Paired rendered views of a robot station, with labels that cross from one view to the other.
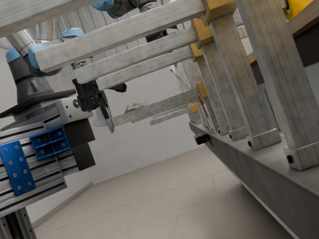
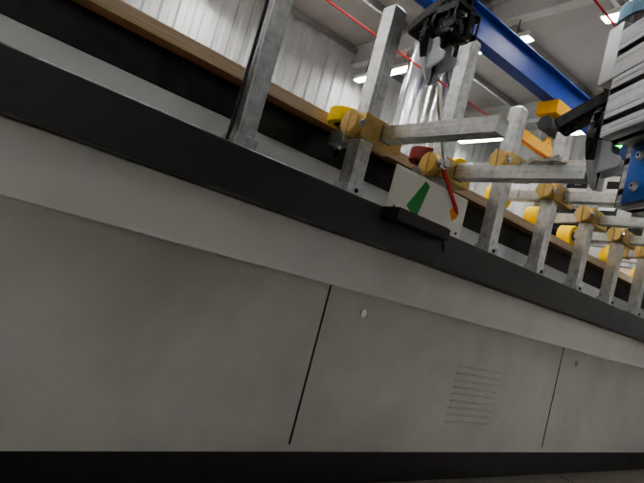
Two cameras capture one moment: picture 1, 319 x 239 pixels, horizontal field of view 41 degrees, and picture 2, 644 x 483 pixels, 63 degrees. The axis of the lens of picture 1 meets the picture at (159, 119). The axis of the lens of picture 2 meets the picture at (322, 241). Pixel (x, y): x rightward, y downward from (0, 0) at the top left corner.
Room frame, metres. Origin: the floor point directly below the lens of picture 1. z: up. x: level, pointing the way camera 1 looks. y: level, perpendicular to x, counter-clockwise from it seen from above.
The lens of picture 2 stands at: (2.40, 0.59, 0.52)
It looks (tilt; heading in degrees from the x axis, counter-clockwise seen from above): 5 degrees up; 229
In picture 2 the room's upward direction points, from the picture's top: 15 degrees clockwise
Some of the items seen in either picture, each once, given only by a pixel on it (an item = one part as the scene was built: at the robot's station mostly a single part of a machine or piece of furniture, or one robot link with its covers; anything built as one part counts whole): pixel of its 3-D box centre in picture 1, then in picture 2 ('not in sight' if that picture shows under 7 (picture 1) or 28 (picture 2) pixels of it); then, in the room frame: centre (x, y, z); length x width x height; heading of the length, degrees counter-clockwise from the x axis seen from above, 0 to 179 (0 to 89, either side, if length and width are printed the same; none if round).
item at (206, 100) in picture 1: (197, 67); (448, 135); (1.45, -0.18, 0.93); 0.03 x 0.03 x 0.48; 88
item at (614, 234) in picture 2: not in sight; (621, 238); (0.43, -0.14, 0.95); 0.13 x 0.06 x 0.05; 178
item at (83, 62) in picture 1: (84, 68); not in sight; (1.42, 0.18, 1.05); 0.08 x 0.08 x 0.05
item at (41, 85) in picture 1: (33, 89); not in sight; (1.71, 0.43, 1.09); 0.15 x 0.15 x 0.10
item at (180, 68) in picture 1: (190, 96); not in sight; (2.70, -0.23, 0.88); 0.03 x 0.03 x 0.48; 88
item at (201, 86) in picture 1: (206, 88); (444, 172); (1.43, -0.18, 0.85); 0.13 x 0.06 x 0.05; 178
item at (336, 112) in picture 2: not in sight; (341, 134); (1.66, -0.31, 0.85); 0.08 x 0.08 x 0.11
